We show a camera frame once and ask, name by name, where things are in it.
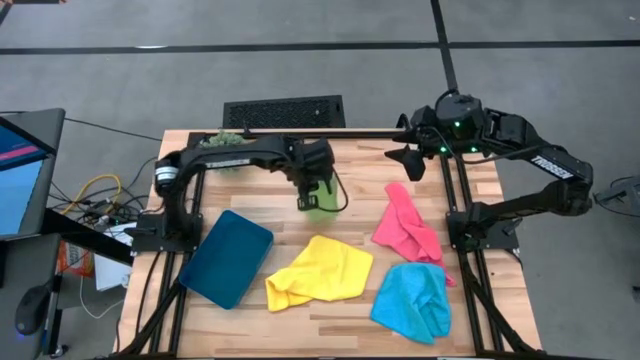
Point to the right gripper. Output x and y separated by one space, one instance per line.
450 125

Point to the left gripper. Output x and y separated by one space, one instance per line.
312 162

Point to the green microfiber towel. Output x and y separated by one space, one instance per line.
325 212

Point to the yellow microfiber towel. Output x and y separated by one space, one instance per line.
325 270

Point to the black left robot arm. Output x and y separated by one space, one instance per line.
230 152

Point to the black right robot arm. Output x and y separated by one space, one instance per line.
550 167

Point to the pink microfiber towel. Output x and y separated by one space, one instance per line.
407 235

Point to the light blue microfiber towel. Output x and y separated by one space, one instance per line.
410 305

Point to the black perforated panel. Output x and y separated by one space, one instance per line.
285 112

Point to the green artificial plant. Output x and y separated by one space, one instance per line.
225 139

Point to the teal plastic bin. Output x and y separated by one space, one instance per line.
225 260

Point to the white paper sheet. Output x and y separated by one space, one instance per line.
110 272

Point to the black slanted bar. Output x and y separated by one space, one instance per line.
85 235

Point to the orange package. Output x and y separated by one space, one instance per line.
75 262

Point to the computer monitor with blue screen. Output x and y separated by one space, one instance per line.
20 195

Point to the grey side desk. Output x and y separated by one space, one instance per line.
25 270

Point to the black computer mouse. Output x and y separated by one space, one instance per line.
32 310

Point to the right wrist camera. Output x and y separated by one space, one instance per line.
416 167

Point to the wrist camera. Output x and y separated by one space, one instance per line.
307 202
416 167

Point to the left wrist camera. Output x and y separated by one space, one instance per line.
307 202

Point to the black aluminium table frame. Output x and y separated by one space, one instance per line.
360 134

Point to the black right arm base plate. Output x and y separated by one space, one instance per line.
492 235

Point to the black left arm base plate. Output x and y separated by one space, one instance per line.
150 240

